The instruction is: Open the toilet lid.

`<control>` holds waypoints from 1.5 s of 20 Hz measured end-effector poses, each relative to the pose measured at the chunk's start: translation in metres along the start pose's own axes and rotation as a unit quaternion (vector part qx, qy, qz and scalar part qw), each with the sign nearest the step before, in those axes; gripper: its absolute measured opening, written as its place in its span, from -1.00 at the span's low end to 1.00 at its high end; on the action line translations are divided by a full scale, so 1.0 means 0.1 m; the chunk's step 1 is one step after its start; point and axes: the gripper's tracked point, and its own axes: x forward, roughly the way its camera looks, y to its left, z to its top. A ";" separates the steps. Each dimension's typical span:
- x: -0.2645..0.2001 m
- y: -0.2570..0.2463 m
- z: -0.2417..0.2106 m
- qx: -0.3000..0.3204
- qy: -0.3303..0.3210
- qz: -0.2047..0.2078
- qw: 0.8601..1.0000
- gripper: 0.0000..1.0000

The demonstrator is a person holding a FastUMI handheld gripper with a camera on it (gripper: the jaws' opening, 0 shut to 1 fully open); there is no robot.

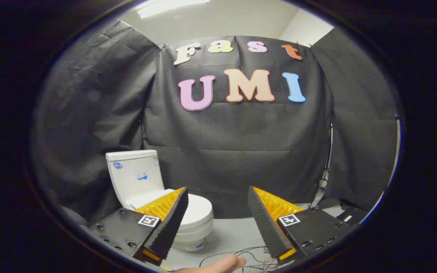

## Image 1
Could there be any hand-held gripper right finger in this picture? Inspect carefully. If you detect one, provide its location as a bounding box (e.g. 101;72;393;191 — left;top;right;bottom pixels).
248;185;354;265

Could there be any black backdrop cloth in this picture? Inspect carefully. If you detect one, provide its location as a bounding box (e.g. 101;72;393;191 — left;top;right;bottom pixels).
33;19;399;224

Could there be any white toilet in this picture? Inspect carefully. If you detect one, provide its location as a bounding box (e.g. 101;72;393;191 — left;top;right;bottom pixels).
105;150;214;252

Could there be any black box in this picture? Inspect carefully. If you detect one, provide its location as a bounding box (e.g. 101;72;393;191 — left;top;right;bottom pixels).
317;199;369;227

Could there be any ceiling light panel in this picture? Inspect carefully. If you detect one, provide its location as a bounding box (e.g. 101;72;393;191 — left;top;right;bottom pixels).
137;0;210;19

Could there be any tangle of floor cables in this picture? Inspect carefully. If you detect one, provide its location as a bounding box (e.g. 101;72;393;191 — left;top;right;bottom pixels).
199;246;281;273

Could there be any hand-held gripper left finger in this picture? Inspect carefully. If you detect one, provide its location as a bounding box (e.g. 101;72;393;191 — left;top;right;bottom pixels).
89;187;189;266

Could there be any white toilet lid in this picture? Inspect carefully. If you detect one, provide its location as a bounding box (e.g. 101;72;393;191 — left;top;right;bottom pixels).
127;189;214;230

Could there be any thin stand pole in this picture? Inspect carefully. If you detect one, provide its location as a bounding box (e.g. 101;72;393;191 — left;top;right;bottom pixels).
309;122;335;210

